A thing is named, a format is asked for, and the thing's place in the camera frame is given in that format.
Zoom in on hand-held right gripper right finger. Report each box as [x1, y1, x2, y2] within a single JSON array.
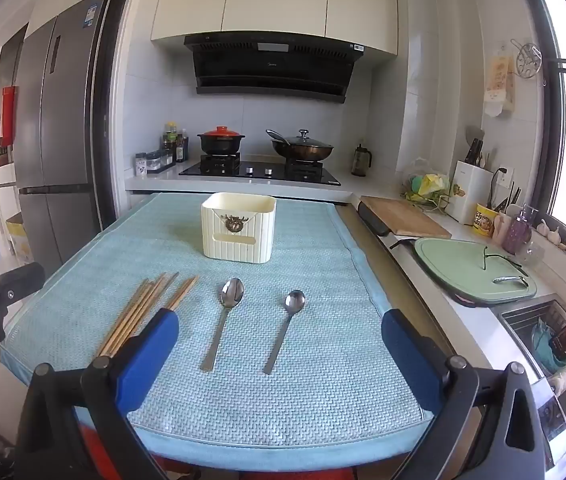
[[381, 308, 558, 480]]

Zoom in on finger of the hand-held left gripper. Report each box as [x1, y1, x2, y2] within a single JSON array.
[[0, 262, 46, 311]]

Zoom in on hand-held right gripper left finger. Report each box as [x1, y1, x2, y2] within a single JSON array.
[[15, 307, 181, 480]]

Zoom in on bundle of wooden chopsticks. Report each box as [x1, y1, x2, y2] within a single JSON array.
[[98, 272, 200, 358]]

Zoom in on stainless steel spoon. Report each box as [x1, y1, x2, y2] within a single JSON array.
[[200, 277, 245, 373], [263, 290, 306, 375]]

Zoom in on cream ribbed utensil holder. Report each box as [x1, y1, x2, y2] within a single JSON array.
[[201, 192, 277, 264]]

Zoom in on yellow printed cardboard box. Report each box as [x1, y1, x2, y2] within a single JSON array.
[[7, 212, 34, 263]]

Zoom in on light blue woven towel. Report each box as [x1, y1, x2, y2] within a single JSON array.
[[0, 192, 436, 458]]

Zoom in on green cutting board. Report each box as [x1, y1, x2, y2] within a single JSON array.
[[414, 238, 538, 307]]

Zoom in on stainless steel sink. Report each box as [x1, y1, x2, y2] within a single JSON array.
[[495, 292, 566, 381]]

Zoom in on blue cloth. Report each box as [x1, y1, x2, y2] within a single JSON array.
[[533, 317, 564, 361]]

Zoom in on wooden cutting board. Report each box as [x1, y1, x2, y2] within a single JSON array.
[[360, 196, 452, 239]]

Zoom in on red hanging ornament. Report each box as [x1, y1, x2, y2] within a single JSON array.
[[0, 86, 18, 146]]

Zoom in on grey steel refrigerator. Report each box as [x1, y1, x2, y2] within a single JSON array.
[[15, 0, 114, 261]]

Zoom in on yellow instant noodle cup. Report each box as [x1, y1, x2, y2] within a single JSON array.
[[474, 203, 498, 238]]

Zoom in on pink cup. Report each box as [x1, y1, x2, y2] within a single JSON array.
[[494, 212, 512, 247]]

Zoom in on purple soap dispenser bottle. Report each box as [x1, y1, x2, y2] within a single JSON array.
[[504, 203, 538, 255]]

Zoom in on bag of yellow green sponges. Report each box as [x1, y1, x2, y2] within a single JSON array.
[[403, 160, 458, 211]]

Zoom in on white knife block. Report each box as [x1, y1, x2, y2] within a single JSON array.
[[450, 160, 494, 224]]

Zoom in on black spice jar set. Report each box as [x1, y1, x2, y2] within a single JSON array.
[[146, 150, 176, 171]]

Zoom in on garlic bulbs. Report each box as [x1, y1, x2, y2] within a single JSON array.
[[537, 220, 566, 248]]

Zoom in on black glass gas hob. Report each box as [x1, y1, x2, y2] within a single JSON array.
[[179, 155, 342, 187]]

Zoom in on black clay pot red lid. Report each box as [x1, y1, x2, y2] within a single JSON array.
[[197, 126, 246, 156]]

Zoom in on dark wok with glass lid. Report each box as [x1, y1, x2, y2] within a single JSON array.
[[266, 129, 335, 163]]

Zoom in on grey kitchen spatula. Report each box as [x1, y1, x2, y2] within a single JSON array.
[[465, 126, 486, 161]]

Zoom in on hanging printed paper bag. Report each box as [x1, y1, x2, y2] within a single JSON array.
[[484, 55, 516, 118]]

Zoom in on black range hood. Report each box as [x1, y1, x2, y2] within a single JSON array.
[[184, 33, 368, 104]]

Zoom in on black frame eyeglasses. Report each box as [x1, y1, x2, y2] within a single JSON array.
[[483, 246, 530, 286]]

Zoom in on glass pitcher with handle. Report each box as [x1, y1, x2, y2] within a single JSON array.
[[351, 143, 372, 177]]

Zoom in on round wire trivet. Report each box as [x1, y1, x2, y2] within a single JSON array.
[[510, 38, 544, 79]]

